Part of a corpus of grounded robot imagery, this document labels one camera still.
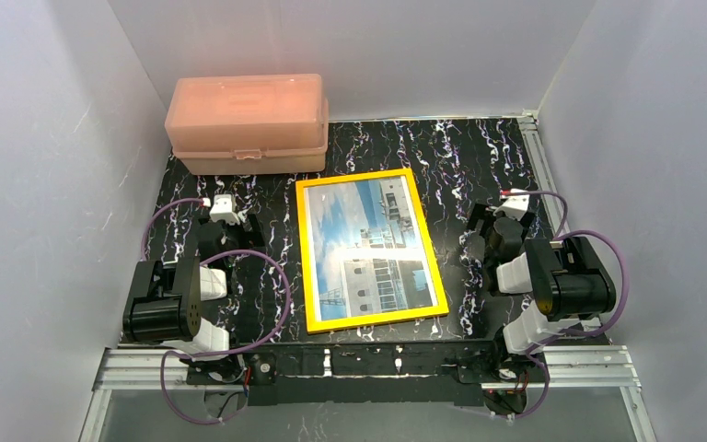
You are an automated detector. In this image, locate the yellow wooden picture frame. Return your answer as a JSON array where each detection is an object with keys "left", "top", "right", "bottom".
[{"left": 295, "top": 168, "right": 451, "bottom": 335}]

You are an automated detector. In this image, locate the sky and building photo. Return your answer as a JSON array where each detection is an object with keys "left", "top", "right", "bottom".
[{"left": 304, "top": 175, "right": 439, "bottom": 323}]

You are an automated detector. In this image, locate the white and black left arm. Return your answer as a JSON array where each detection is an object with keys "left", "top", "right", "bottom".
[{"left": 122, "top": 214, "right": 264, "bottom": 355}]

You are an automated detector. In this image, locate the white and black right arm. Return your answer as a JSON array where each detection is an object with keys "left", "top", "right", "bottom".
[{"left": 467, "top": 204, "right": 617, "bottom": 379}]

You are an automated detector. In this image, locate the pink plastic storage box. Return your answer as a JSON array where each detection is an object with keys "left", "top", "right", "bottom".
[{"left": 165, "top": 74, "right": 329, "bottom": 176}]

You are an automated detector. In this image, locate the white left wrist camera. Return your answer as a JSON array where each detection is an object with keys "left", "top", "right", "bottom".
[{"left": 202, "top": 193, "right": 245, "bottom": 226}]

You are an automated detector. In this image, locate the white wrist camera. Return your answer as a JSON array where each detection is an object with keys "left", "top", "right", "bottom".
[
  {"left": 202, "top": 193, "right": 245, "bottom": 226},
  {"left": 493, "top": 189, "right": 530, "bottom": 221}
]

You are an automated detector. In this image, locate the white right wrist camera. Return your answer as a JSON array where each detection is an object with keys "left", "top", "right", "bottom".
[{"left": 493, "top": 189, "right": 530, "bottom": 221}]

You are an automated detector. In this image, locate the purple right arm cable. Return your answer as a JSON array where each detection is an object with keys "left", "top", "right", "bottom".
[{"left": 503, "top": 190, "right": 631, "bottom": 422}]

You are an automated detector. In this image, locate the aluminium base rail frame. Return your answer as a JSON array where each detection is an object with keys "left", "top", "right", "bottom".
[{"left": 82, "top": 116, "right": 654, "bottom": 441}]

